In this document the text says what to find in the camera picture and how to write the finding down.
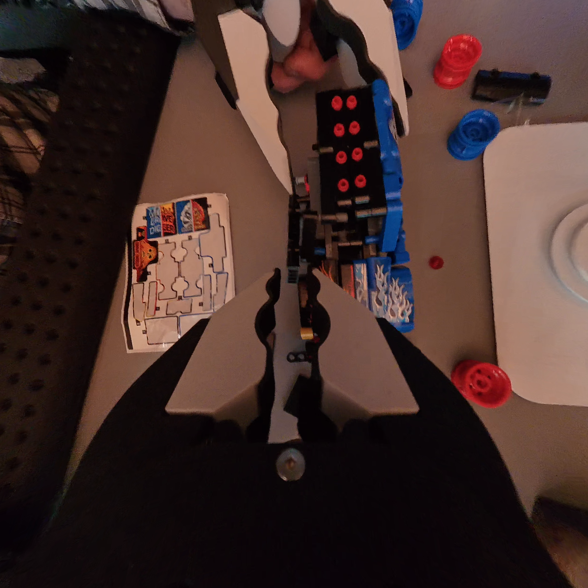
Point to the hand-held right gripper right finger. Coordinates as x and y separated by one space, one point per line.
367 363

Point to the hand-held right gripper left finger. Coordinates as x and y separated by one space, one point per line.
216 363

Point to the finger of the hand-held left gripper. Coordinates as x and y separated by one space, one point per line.
248 69
376 32

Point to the brick-built toy truck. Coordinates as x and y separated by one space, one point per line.
349 151

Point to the person's left forearm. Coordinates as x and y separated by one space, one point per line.
151 11

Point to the person's left hand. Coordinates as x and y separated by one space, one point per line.
298 71

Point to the blue wheel rim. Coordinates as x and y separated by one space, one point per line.
473 134
409 20

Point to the small black brick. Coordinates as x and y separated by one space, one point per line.
407 89

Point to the red wheel rim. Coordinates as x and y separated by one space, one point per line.
457 62
480 383

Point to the sticker sheet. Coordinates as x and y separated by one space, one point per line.
183 266

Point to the small red round stud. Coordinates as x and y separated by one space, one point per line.
436 262

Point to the black cylinder part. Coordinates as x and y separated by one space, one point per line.
510 87

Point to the clear plastic wrap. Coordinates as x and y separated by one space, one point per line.
517 108

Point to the black dotted pad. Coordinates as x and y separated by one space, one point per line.
69 275

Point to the clear round disc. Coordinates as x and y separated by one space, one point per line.
574 257

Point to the white stand with base plate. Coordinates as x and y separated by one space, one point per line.
519 275

